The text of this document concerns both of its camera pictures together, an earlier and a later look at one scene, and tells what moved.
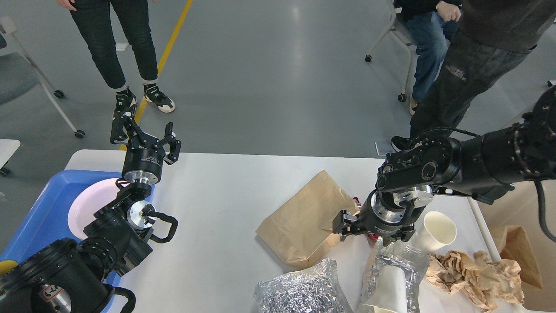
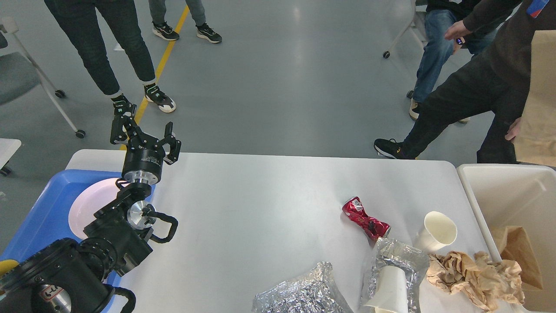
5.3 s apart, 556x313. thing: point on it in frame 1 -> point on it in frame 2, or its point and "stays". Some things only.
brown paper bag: [301, 229] -> [535, 144]
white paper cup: [436, 230] stays
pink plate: [91, 199] stays
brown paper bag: [513, 244] stays
